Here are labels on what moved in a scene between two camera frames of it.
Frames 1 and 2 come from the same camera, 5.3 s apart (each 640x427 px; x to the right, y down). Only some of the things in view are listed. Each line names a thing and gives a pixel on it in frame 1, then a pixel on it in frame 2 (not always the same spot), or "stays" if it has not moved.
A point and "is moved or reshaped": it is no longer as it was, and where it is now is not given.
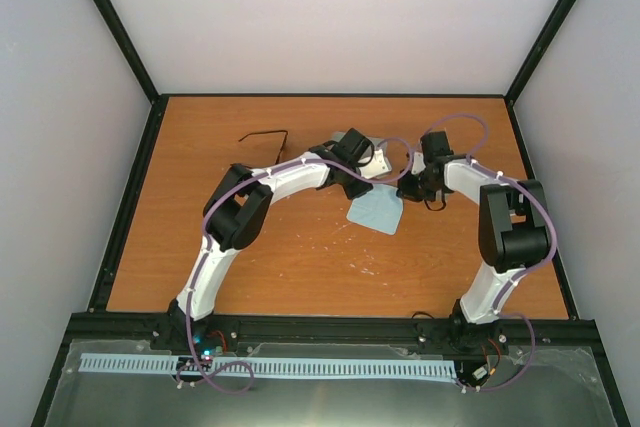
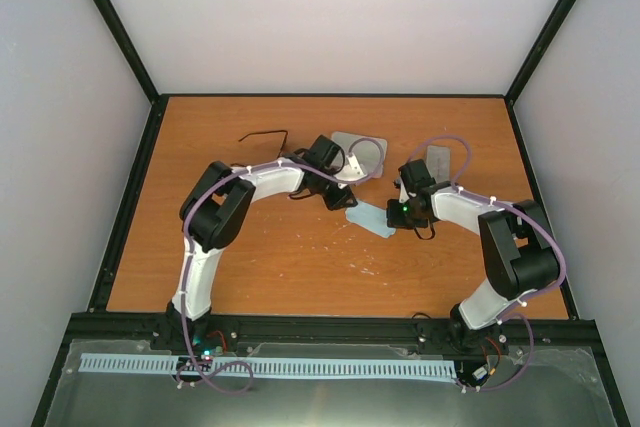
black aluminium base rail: [514, 339] stays
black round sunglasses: [282, 131] stays
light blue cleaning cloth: [380, 209] is moved or reshaped
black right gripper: [404, 190] → [394, 220]
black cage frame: [107, 284] stays
